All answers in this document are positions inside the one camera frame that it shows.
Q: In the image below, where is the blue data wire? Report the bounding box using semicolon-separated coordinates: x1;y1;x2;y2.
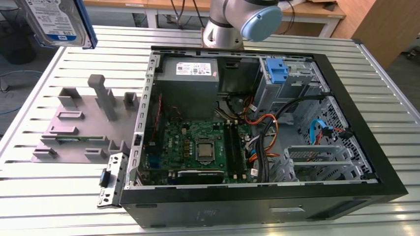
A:
309;118;343;148

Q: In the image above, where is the disk power wire with connector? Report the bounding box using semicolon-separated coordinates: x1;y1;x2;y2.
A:
322;127;355;141

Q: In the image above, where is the hard disk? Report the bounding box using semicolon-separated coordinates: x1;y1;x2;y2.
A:
23;0;99;50

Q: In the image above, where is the grey metal disk bay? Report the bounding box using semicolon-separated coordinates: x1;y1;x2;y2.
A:
283;144;377;183

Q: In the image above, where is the CPU socket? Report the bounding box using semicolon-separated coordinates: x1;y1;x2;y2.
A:
195;136;219;166

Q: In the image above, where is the grey power supply unit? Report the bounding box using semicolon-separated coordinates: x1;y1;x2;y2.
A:
154;58;221;121

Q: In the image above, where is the green motherboard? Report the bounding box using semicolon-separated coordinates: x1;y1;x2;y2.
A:
138;119;261;185

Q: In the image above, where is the silver CPU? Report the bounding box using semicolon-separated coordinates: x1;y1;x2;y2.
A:
198;143;215;158

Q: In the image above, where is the black RAM slot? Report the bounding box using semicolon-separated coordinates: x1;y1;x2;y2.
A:
225;119;239;180

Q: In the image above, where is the black graphics card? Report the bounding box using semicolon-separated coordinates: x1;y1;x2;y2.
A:
177;169;226;184

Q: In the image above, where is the blue plastic drive latch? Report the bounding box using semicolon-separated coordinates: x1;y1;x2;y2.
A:
266;58;290;85

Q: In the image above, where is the grey optical drive cage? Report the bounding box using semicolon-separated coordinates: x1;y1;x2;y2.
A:
255;56;331;116

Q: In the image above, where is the grey parts rack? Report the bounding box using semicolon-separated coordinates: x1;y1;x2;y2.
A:
31;74;146;166

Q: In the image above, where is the black open PC case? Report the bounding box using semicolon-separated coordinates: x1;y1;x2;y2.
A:
97;45;410;228

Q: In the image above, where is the blue port connector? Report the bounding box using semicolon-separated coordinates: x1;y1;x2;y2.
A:
99;169;113;188

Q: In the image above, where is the green RAM stick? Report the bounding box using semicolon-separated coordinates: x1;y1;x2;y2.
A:
54;136;107;144

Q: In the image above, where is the wooden cabinet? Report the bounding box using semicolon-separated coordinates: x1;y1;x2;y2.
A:
351;0;420;71

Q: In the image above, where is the black mesh bin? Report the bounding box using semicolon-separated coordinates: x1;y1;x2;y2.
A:
0;7;38;65

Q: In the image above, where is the orange yellow wire bundle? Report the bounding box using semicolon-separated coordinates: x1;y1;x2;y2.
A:
245;94;281;163

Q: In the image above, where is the thin red wire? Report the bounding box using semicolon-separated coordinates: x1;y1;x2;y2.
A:
149;94;165;146

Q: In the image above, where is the thin multicolour wire bundle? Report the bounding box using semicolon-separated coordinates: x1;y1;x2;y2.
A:
245;136;266;160

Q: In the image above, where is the thick black cable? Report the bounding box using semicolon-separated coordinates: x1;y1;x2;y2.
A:
261;118;278;183
258;94;333;183

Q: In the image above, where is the wooden desk white frame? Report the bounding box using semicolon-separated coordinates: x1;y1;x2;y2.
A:
82;0;159;28
146;0;347;38

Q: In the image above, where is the blue floor cable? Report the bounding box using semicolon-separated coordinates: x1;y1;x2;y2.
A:
0;70;43;116

